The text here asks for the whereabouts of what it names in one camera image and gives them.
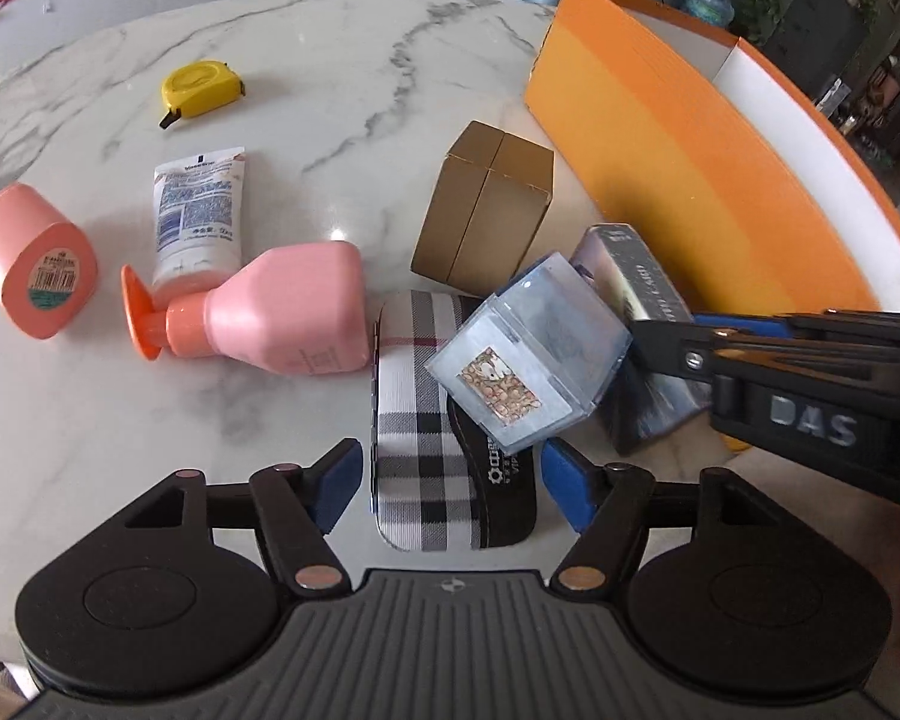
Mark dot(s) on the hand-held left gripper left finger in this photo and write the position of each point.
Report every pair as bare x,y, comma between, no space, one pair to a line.
340,481

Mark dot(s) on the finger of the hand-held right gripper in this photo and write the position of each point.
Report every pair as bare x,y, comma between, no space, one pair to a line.
671,349
742,326

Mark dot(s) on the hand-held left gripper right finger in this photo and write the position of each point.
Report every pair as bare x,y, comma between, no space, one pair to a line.
566,484

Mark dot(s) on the dark card box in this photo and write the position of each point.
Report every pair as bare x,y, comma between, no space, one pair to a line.
630,270

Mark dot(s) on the plaid glasses case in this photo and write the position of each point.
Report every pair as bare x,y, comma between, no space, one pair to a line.
412,427

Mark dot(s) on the clear plastic box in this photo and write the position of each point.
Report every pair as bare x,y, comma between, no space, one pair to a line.
540,330

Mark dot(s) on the pink bottle with orange cap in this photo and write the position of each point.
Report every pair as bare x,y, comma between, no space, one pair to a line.
285,307

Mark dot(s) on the orange cardboard box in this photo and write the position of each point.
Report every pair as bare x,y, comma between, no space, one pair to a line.
645,127

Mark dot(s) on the white cream tube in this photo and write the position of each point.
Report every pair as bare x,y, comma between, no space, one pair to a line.
195,217

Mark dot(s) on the brown cardboard box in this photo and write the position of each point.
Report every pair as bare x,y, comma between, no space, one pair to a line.
472,225

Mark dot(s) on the dark grey cabinet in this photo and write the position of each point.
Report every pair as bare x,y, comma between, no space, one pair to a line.
817,30

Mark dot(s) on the pink capped container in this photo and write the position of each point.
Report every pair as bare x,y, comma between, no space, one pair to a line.
15,240

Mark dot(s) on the yellow tape measure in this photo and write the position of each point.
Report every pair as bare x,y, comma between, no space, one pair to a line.
195,86

